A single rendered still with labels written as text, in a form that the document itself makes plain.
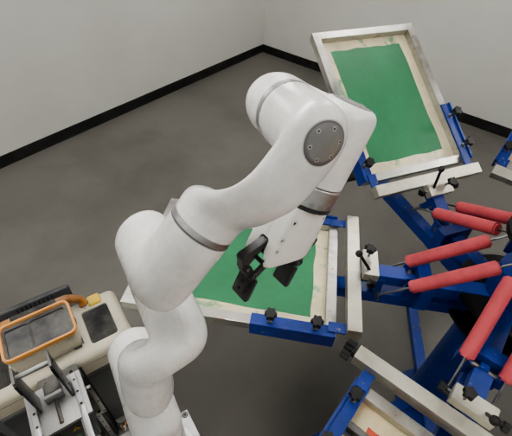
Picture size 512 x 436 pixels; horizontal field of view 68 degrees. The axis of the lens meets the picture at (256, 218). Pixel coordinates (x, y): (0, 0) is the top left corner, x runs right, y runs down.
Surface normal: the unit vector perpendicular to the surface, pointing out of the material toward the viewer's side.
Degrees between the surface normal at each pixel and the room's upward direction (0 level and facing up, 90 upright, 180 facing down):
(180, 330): 9
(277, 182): 77
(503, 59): 90
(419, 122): 32
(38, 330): 0
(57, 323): 0
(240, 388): 0
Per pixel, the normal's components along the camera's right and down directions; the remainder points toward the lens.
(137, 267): -0.62, -0.22
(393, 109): 0.22, -0.25
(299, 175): 0.29, 0.54
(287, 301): 0.04, -0.71
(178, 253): -0.16, 0.22
